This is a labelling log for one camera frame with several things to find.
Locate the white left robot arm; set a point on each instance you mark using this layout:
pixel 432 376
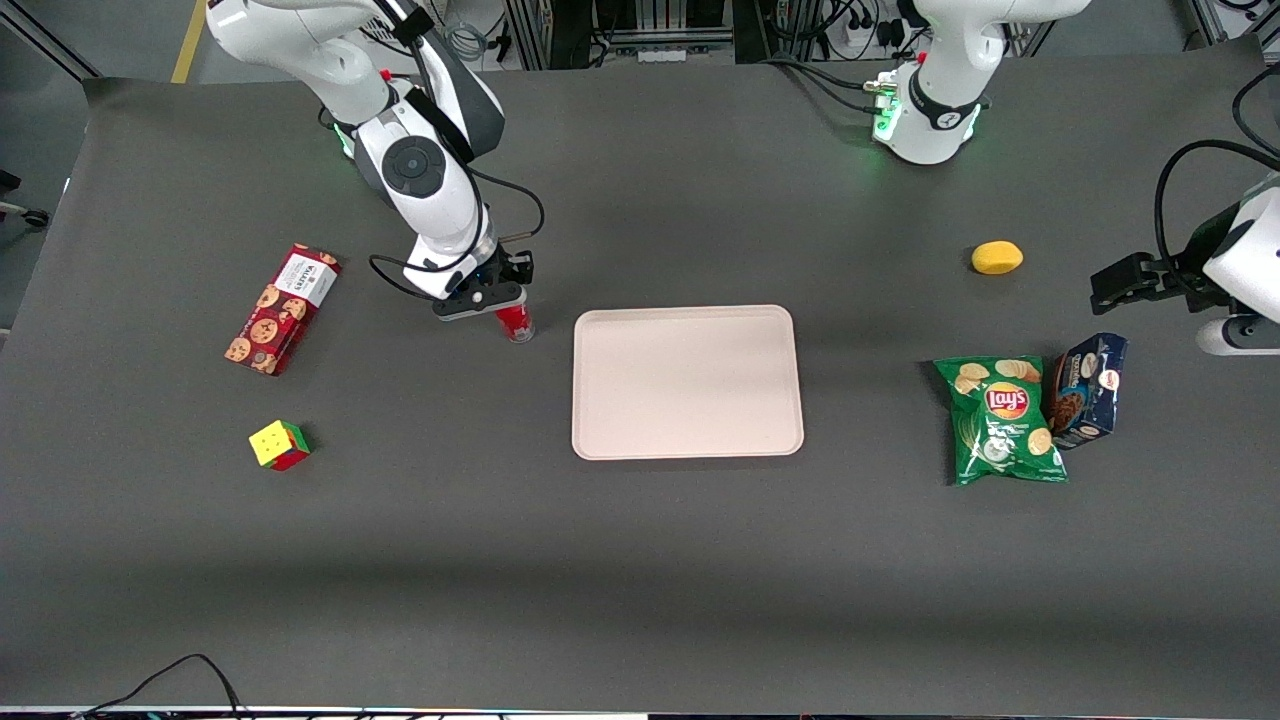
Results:
pixel 940 130

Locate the black chair base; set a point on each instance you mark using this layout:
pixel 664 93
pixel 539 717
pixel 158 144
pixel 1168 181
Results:
pixel 30 215

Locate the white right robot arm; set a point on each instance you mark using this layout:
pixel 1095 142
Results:
pixel 420 210

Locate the dark blue cookie box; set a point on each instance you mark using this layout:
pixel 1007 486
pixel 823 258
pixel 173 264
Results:
pixel 1090 390

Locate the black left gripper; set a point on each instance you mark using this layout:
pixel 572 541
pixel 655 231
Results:
pixel 1176 272

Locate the white perforated box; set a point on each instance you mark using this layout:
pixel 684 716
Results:
pixel 436 12

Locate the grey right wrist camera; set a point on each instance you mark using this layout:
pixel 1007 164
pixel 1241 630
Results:
pixel 478 303

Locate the pale pink plastic tray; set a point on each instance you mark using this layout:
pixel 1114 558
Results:
pixel 690 385

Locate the white power strip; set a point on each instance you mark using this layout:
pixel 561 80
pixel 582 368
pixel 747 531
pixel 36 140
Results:
pixel 862 38

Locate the dark grey table mat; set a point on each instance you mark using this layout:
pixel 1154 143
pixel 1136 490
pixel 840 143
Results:
pixel 640 580

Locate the red coke bottle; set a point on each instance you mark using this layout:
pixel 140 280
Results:
pixel 516 326

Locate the green Lays chips bag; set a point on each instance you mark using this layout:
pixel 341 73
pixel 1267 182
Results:
pixel 1005 425

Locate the yellow lemon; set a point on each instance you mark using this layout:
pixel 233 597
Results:
pixel 997 258

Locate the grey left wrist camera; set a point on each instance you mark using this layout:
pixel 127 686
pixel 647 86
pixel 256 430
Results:
pixel 1240 338

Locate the multicoloured puzzle cube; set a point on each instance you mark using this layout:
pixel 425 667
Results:
pixel 275 445

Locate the aluminium frame post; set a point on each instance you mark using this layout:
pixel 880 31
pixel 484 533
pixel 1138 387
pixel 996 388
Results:
pixel 1205 20

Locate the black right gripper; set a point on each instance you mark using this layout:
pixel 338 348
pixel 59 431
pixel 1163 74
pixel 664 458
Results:
pixel 512 271

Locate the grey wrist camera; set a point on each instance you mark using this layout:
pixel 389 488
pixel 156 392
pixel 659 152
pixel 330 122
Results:
pixel 478 303
pixel 1240 338

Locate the dark diagonal frame bar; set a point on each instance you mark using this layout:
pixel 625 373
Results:
pixel 50 40

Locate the red cookie box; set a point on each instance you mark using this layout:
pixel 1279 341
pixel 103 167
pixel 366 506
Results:
pixel 280 312

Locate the aluminium equipment rack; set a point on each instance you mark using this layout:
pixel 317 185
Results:
pixel 640 45

